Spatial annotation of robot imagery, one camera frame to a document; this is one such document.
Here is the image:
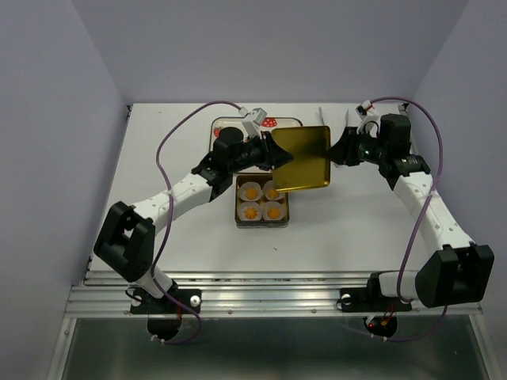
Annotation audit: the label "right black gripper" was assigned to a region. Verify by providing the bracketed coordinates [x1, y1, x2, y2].
[320, 126, 387, 166]

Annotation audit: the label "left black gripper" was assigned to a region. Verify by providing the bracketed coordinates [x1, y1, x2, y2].
[229, 131, 294, 174]

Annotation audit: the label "gold tin lid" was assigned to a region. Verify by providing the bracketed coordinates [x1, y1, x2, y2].
[272, 126, 331, 192]

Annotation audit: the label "orange cookie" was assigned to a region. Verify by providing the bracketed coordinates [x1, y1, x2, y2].
[245, 188, 257, 200]
[244, 207, 258, 220]
[267, 207, 280, 219]
[265, 188, 279, 200]

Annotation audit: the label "metal tongs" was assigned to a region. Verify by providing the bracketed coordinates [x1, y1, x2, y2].
[317, 104, 349, 127]

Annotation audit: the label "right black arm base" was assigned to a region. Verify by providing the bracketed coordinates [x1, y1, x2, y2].
[336, 273, 412, 340]

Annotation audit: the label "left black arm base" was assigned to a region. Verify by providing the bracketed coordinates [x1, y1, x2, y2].
[124, 287, 202, 345]

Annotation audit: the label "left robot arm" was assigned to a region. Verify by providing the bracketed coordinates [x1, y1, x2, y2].
[93, 127, 294, 312]

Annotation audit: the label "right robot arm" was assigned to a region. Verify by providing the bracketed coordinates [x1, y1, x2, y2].
[326, 114, 494, 309]

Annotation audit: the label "top-right white paper cup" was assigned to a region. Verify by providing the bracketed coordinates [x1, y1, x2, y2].
[262, 180, 285, 201]

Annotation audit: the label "top-left white paper cup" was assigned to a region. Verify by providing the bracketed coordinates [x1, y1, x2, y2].
[238, 182, 263, 202]

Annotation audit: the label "gold square tin box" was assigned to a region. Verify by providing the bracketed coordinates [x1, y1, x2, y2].
[234, 173, 290, 229]

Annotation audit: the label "bottom-right white paper cup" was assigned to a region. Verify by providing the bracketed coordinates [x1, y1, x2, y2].
[262, 201, 286, 222]

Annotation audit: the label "bottom-left white paper cup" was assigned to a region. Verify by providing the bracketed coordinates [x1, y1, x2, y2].
[237, 202, 262, 222]

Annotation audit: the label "strawberry print tray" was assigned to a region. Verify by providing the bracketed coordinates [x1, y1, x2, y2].
[209, 116, 303, 150]

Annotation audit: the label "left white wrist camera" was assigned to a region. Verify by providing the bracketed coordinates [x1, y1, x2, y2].
[238, 107, 267, 139]

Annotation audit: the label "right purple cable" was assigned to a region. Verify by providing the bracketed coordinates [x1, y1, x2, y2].
[344, 96, 448, 342]

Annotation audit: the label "aluminium rail frame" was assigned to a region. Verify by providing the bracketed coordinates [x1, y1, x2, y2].
[45, 102, 492, 380]

